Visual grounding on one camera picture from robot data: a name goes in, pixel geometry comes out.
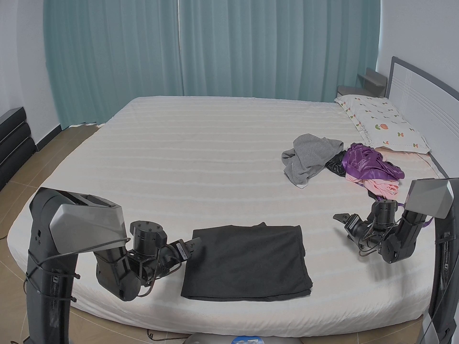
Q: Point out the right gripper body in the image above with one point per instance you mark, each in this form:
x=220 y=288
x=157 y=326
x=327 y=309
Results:
x=355 y=226

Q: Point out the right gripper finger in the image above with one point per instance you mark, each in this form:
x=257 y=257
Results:
x=347 y=224
x=342 y=215

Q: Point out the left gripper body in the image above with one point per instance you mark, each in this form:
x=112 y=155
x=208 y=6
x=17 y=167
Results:
x=179 y=251

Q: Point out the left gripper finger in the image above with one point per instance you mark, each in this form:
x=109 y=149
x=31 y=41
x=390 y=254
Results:
x=194 y=243
x=190 y=252

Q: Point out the black T-shirt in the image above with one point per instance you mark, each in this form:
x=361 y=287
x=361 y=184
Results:
x=247 y=263

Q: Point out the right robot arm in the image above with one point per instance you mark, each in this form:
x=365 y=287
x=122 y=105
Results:
x=430 y=195

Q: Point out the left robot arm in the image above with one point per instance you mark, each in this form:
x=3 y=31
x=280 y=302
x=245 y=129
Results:
x=86 y=220

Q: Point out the bed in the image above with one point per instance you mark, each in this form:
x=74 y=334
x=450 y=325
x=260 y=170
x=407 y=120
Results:
x=197 y=156

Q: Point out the pink garment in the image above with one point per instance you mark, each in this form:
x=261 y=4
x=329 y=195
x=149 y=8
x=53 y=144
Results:
x=383 y=188

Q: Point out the black shiny garment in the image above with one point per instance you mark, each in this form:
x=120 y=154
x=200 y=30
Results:
x=337 y=165

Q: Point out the purple satin garment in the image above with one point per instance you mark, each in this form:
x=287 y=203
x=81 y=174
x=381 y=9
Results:
x=362 y=159

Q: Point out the grey garment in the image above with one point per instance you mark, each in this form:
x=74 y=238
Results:
x=312 y=152

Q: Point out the white printed pillow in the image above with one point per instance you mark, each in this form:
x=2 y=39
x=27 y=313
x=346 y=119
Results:
x=383 y=124

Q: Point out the grey bedside table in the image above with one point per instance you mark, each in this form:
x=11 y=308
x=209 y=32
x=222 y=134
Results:
x=355 y=90

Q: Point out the blue-green curtain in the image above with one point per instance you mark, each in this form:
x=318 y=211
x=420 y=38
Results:
x=114 y=48
x=279 y=38

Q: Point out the black chest of drawers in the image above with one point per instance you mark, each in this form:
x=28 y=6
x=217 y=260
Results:
x=14 y=138

